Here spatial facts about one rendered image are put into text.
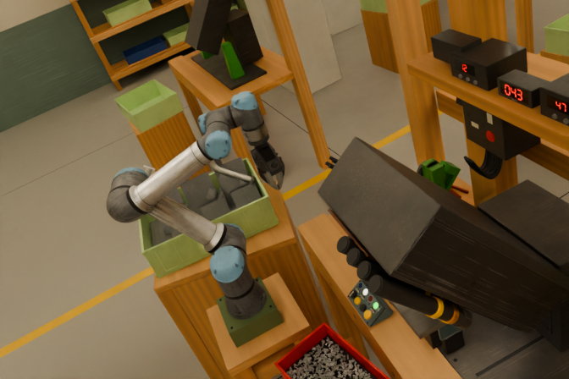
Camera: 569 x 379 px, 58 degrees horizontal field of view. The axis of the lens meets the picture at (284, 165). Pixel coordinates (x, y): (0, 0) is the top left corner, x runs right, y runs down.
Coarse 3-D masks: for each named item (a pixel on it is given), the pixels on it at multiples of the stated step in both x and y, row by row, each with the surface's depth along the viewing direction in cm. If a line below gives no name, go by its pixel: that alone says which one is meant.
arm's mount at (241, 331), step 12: (264, 288) 188; (216, 300) 191; (228, 312) 184; (264, 312) 178; (276, 312) 179; (228, 324) 179; (240, 324) 177; (252, 324) 178; (264, 324) 180; (276, 324) 182; (240, 336) 178; (252, 336) 180
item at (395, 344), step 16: (304, 224) 217; (320, 224) 213; (304, 240) 213; (320, 240) 205; (336, 240) 202; (320, 256) 198; (336, 256) 195; (320, 272) 211; (336, 272) 188; (352, 272) 186; (336, 288) 188; (352, 288) 179; (352, 320) 186; (384, 320) 164; (400, 320) 163; (368, 336) 168; (384, 336) 160; (400, 336) 158; (416, 336) 156; (384, 352) 155; (400, 352) 153; (416, 352) 152; (432, 352) 150; (400, 368) 149; (416, 368) 148; (432, 368) 146; (448, 368) 145
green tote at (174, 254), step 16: (256, 176) 248; (240, 208) 230; (256, 208) 233; (272, 208) 236; (144, 224) 252; (240, 224) 234; (256, 224) 237; (272, 224) 239; (144, 240) 236; (176, 240) 227; (192, 240) 230; (160, 256) 229; (176, 256) 231; (192, 256) 234; (160, 272) 232
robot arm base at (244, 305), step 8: (256, 288) 179; (240, 296) 175; (248, 296) 176; (256, 296) 178; (264, 296) 181; (232, 304) 177; (240, 304) 176; (248, 304) 177; (256, 304) 178; (264, 304) 181; (232, 312) 179; (240, 312) 179; (248, 312) 177; (256, 312) 178
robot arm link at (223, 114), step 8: (208, 112) 160; (216, 112) 158; (224, 112) 158; (200, 120) 158; (208, 120) 156; (216, 120) 153; (224, 120) 155; (232, 120) 157; (200, 128) 158; (232, 128) 160
